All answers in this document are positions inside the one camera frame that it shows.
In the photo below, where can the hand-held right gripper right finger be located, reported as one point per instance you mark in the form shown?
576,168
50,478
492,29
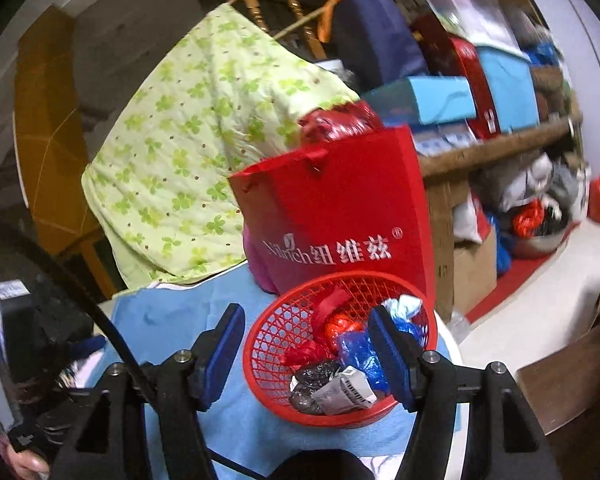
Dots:
392,360

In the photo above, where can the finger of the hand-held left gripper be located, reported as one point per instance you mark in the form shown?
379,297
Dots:
92,346

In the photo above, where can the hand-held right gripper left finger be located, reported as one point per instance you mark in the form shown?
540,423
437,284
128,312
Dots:
220,360

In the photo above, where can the blue plastic bag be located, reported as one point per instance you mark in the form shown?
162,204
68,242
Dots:
357,355

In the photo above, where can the red plastic mesh basket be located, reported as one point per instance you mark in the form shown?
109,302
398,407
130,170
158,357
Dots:
275,370

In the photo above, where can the light blue paper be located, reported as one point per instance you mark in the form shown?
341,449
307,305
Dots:
405,305

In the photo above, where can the orange wrapper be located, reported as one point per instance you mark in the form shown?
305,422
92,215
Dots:
342,327

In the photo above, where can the black plastic bag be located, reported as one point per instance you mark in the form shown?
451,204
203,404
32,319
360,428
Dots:
315,375

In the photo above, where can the red ribbon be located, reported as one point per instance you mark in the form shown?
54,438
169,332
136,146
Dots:
330,305

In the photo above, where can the person's left hand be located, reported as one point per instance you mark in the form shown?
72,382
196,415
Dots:
27,465

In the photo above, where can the blue towel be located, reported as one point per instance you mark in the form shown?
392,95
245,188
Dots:
170,310

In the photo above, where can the pink pillow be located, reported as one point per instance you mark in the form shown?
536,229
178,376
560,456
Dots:
257,265

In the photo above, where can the brown cardboard box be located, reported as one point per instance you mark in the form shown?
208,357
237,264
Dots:
472,270

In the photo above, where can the red floor mat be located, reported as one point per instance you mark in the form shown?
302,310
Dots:
515,280

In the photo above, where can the red paper gift bag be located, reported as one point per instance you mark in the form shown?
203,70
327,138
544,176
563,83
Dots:
340,200

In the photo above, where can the metal basin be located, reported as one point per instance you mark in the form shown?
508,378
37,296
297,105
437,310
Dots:
540,245

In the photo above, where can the orange wooden cabinet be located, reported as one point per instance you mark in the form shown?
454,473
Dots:
50,125

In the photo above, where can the green clover print blanket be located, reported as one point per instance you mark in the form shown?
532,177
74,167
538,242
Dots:
190,135

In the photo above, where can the light blue box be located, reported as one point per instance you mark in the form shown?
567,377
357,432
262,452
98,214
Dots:
430,97

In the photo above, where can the large light blue carton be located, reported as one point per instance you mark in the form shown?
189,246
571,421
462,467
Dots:
510,90

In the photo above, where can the red gift box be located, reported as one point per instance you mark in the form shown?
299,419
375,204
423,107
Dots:
455,60

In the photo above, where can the clear plastic package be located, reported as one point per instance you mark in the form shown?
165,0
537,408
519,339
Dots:
470,5

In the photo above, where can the wooden bed frame rail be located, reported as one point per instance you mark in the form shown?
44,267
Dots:
505,142

